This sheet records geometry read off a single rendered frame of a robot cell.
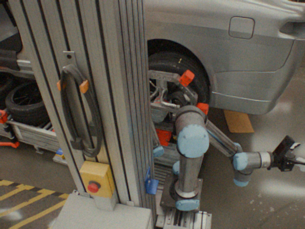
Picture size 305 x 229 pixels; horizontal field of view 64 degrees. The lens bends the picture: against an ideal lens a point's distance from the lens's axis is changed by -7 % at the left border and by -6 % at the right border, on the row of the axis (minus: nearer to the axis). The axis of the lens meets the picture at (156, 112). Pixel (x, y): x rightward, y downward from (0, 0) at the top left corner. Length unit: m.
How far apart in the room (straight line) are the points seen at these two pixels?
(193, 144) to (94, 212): 0.45
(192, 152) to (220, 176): 1.72
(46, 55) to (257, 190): 2.34
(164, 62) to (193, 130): 1.10
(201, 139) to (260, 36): 1.13
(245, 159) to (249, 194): 1.47
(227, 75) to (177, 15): 0.59
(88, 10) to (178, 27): 1.44
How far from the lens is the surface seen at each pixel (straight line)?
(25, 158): 3.18
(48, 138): 2.79
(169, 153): 2.52
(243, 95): 2.13
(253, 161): 1.18
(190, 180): 1.15
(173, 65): 1.95
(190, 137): 0.93
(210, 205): 2.47
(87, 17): 0.57
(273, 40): 1.92
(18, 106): 3.10
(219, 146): 1.22
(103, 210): 1.02
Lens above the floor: 2.09
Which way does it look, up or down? 39 degrees down
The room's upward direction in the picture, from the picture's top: 2 degrees counter-clockwise
